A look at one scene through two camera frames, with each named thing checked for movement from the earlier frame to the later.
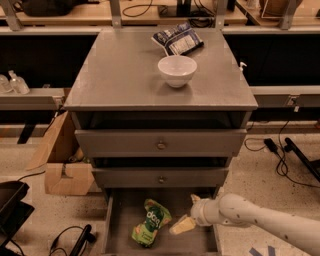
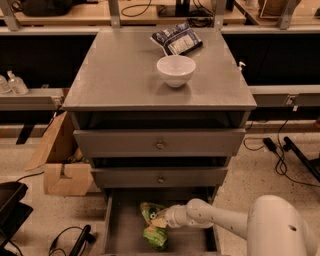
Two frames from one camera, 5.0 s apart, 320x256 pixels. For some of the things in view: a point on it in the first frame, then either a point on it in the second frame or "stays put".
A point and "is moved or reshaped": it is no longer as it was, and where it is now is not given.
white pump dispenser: x=241 y=68 stays put
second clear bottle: x=5 y=85 stays put
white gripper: x=199 y=212 → x=172 y=215
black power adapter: x=271 y=145 stays put
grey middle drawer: x=160 y=177 stays put
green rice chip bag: x=156 y=216 is moved or reshaped
